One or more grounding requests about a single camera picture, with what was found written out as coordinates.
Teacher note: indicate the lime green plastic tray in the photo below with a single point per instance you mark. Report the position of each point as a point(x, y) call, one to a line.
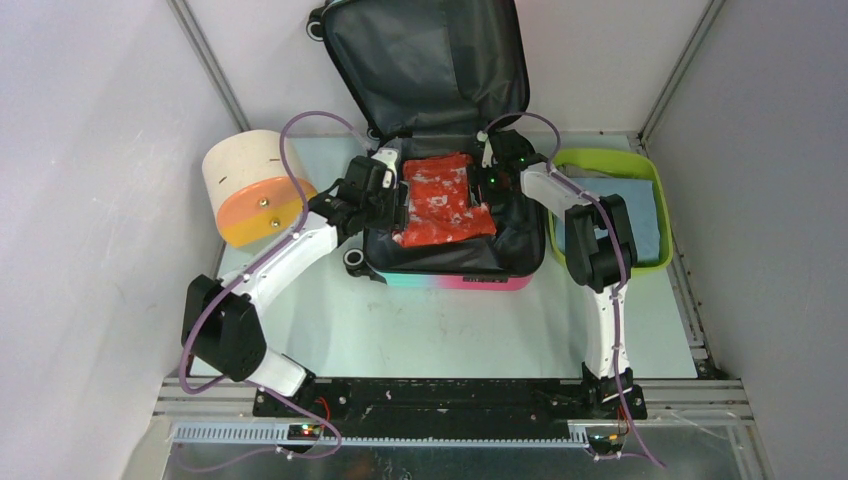
point(596, 162)

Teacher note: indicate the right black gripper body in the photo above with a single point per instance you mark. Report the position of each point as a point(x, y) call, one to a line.
point(492, 183)

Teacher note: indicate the orange red item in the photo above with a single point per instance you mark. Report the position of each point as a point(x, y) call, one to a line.
point(440, 210)

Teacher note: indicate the cream orange cylindrical container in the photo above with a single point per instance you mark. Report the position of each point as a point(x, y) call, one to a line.
point(255, 184)

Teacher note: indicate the pink teal cartoon suitcase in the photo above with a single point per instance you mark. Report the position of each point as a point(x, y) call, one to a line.
point(427, 76)

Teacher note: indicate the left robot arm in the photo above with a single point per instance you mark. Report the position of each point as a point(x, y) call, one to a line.
point(222, 319)

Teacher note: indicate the light blue cloth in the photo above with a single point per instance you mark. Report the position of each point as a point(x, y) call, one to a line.
point(638, 195)

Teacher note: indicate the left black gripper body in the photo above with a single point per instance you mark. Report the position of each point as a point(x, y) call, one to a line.
point(382, 211)

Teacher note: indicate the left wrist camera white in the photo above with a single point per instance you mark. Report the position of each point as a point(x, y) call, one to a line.
point(389, 158)

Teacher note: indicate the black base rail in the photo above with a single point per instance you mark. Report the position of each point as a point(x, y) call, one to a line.
point(460, 408)

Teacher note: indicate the grey cable duct strip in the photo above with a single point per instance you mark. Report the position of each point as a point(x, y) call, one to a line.
point(281, 434)

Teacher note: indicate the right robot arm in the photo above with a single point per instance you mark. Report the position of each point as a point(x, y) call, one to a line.
point(599, 249)

